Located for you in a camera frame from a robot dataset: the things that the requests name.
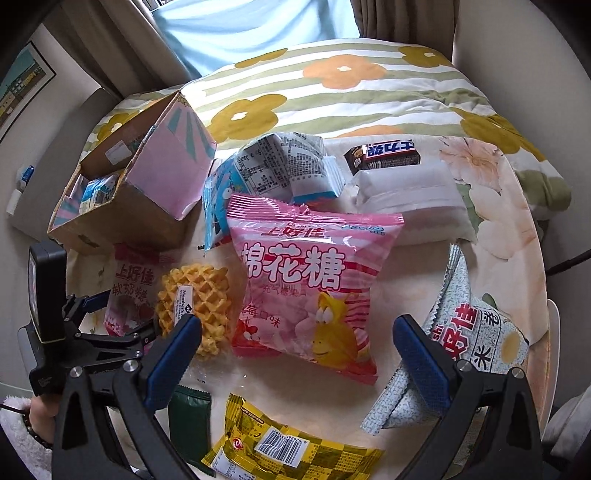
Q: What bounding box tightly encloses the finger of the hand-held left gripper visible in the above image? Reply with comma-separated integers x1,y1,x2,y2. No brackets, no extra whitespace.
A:
78,322,161,366
65,294,110,325

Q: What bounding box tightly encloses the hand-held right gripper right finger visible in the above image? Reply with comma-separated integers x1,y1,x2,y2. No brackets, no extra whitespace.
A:
392,314,544,480

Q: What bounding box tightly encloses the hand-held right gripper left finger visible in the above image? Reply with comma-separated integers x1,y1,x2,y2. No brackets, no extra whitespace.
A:
51,314,218,480

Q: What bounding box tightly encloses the small pink candy bag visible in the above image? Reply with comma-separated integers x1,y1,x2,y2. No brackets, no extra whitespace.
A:
102,242,174,337

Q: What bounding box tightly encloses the grey speckled corn snack bag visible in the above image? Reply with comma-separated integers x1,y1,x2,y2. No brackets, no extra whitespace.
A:
360,244,531,437

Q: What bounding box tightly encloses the yellow checked snack packet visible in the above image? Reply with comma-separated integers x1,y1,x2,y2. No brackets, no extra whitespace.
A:
201,392,386,480

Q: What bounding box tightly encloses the pink lined cardboard box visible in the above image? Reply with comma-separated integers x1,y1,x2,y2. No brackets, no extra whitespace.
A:
46,90,218,257

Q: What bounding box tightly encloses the large pink marshmallow bag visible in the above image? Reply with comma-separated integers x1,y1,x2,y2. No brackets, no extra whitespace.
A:
226,194,406,386

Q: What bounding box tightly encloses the blue cartoon snack bag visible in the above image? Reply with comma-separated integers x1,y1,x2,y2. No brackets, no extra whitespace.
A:
202,130,346,252

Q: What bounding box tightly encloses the person's left forearm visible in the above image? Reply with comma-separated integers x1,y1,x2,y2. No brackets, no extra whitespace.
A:
0,394,61,480

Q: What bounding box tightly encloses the dark green packet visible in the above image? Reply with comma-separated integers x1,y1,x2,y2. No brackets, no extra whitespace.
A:
168,385,213,464

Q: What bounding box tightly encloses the wrapped yellow waffle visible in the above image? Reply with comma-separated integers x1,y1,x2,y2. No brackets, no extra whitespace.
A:
154,264,232,358

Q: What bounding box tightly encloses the small blue white packet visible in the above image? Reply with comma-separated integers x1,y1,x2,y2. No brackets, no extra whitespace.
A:
76,173,123,215

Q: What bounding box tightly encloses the small blue white bottle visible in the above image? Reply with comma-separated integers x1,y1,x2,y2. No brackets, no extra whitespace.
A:
16,164,38,192

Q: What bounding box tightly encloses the white plastic packet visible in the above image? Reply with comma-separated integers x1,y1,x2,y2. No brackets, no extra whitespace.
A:
351,164,478,245

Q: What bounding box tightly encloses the brown chocolate bar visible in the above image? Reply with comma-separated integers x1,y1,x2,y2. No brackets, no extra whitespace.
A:
344,138,422,176

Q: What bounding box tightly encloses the brown curtain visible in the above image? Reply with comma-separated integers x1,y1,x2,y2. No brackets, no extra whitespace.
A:
348,0,458,42
46,0,206,100

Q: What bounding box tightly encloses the flower striped quilt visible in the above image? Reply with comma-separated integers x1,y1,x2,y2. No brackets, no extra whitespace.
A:
88,38,573,232

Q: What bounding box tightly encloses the light blue sheer curtain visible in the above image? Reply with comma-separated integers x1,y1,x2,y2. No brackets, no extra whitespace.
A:
152,0,361,77

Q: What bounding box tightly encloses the dark beaded bracelet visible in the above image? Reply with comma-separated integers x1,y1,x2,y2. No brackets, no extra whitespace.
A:
21,413,54,450

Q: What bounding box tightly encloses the black cable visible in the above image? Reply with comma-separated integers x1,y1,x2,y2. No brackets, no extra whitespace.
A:
547,249,591,275

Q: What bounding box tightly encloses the framed wall picture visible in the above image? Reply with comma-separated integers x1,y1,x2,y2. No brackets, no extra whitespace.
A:
0,41,57,141

